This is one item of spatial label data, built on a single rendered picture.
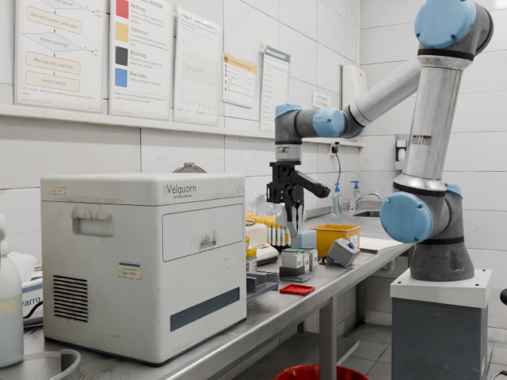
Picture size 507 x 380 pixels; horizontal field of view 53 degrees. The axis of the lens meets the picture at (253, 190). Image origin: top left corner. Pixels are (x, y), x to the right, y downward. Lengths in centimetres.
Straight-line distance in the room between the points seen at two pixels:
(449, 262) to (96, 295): 81
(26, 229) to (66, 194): 52
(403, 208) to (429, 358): 38
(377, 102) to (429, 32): 29
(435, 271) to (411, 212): 20
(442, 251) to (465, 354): 24
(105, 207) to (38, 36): 72
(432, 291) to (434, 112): 41
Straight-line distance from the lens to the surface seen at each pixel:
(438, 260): 129
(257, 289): 113
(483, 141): 368
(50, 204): 96
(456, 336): 129
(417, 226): 114
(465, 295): 124
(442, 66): 115
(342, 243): 158
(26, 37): 146
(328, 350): 153
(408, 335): 131
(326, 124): 128
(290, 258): 139
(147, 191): 80
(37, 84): 146
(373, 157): 381
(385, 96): 135
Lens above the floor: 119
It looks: 3 degrees down
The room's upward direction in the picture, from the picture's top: straight up
